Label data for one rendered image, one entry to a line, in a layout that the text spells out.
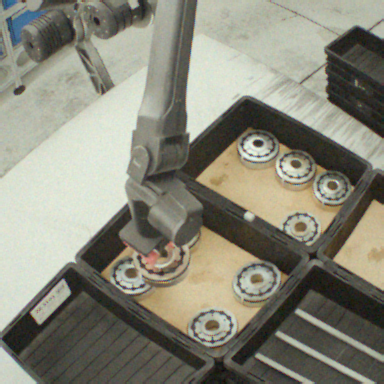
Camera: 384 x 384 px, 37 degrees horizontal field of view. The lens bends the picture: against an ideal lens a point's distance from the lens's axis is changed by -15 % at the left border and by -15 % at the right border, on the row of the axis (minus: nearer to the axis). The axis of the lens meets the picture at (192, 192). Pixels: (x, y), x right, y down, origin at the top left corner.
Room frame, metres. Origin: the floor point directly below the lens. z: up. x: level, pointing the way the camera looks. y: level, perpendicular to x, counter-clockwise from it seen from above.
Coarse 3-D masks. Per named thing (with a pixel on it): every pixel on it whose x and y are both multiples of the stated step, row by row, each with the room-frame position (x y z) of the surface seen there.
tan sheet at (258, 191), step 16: (224, 160) 1.05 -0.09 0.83; (208, 176) 1.01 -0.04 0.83; (224, 176) 1.00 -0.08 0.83; (240, 176) 1.00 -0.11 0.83; (256, 176) 0.99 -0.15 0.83; (272, 176) 0.98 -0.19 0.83; (224, 192) 0.96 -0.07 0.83; (240, 192) 0.95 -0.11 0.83; (256, 192) 0.94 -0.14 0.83; (272, 192) 0.94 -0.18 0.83; (288, 192) 0.93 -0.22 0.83; (304, 192) 0.92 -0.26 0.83; (256, 208) 0.90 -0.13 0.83; (272, 208) 0.89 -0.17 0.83; (288, 208) 0.88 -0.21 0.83; (304, 208) 0.87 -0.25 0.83; (272, 224) 0.85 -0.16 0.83
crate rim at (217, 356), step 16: (176, 176) 0.94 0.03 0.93; (192, 192) 0.89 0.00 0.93; (128, 208) 0.88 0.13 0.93; (224, 208) 0.84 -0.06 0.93; (112, 224) 0.84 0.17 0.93; (256, 224) 0.78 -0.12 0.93; (96, 240) 0.81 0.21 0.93; (272, 240) 0.74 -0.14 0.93; (80, 256) 0.77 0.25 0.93; (304, 256) 0.68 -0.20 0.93; (96, 272) 0.72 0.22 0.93; (112, 288) 0.68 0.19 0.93; (272, 304) 0.58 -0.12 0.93; (160, 320) 0.59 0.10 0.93; (256, 320) 0.55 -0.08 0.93; (240, 336) 0.52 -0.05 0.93; (208, 352) 0.50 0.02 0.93; (224, 352) 0.49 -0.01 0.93
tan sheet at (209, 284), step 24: (216, 240) 0.83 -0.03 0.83; (192, 264) 0.78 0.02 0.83; (216, 264) 0.77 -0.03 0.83; (240, 264) 0.76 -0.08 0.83; (168, 288) 0.73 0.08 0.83; (192, 288) 0.72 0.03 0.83; (216, 288) 0.71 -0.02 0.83; (168, 312) 0.66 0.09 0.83; (192, 312) 0.66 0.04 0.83; (240, 312) 0.64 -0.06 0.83
